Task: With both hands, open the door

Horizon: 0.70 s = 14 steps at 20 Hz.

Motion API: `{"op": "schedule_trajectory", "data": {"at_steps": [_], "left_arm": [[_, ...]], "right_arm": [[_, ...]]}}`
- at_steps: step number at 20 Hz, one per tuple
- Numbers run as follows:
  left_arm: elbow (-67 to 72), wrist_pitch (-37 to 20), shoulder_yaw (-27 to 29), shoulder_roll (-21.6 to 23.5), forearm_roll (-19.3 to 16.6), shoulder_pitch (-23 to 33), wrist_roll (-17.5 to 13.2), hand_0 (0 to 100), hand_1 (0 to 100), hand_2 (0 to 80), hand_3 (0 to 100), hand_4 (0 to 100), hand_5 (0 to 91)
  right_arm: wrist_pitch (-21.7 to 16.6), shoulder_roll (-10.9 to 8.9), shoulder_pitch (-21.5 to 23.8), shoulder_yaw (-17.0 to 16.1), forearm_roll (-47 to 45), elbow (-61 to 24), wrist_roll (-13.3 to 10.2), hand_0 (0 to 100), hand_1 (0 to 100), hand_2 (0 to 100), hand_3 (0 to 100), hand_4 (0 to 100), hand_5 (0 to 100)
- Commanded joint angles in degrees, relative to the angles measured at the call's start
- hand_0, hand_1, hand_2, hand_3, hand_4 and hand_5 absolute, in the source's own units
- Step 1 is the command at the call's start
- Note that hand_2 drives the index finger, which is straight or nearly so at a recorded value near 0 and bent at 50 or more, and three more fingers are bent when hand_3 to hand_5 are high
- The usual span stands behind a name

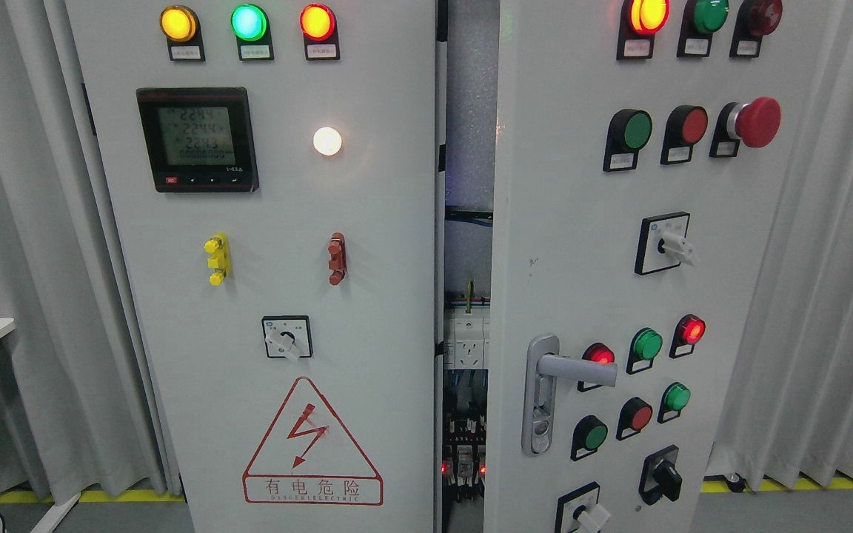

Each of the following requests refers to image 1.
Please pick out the grey cabinet door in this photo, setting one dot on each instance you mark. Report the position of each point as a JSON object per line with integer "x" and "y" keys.
{"x": 372, "y": 335}
{"x": 615, "y": 230}

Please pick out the red indicator lamp left door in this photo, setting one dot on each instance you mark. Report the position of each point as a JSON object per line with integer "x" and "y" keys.
{"x": 318, "y": 24}

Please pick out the green indicator lamp left door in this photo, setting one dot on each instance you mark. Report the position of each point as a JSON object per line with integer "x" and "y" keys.
{"x": 252, "y": 31}

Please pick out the yellow indicator lamp left door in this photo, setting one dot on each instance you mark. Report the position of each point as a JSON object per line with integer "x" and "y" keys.
{"x": 182, "y": 30}

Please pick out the white socket breaker row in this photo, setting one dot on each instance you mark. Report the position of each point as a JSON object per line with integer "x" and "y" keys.
{"x": 465, "y": 337}

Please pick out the lower relay terminal row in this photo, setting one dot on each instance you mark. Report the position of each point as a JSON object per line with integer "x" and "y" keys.
{"x": 463, "y": 435}

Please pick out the white lit indicator lamp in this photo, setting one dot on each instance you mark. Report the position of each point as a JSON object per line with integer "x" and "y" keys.
{"x": 327, "y": 141}

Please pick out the red electric hazard warning sticker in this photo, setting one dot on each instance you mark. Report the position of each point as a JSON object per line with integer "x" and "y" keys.
{"x": 308, "y": 457}

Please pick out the black digital power meter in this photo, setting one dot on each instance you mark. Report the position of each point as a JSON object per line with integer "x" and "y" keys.
{"x": 199, "y": 139}

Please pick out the red mushroom emergency stop button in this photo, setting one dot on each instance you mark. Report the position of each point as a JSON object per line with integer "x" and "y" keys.
{"x": 753, "y": 124}

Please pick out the left grey curtain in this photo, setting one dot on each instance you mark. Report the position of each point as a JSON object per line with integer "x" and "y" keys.
{"x": 77, "y": 405}

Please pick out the grey curtain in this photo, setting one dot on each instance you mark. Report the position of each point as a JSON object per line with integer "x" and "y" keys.
{"x": 77, "y": 405}
{"x": 789, "y": 410}

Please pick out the right grey curtain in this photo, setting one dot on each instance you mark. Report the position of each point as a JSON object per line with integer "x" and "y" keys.
{"x": 789, "y": 410}

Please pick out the red terminal post pair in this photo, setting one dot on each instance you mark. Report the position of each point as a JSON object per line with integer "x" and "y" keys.
{"x": 337, "y": 263}

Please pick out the grey metal door handle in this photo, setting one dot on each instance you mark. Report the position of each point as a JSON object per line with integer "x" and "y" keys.
{"x": 544, "y": 365}

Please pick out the left door rotary selector switch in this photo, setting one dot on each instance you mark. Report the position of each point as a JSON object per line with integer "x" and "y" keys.
{"x": 287, "y": 337}

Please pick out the yellow terminal post pair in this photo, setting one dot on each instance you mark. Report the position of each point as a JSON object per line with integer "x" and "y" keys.
{"x": 219, "y": 260}

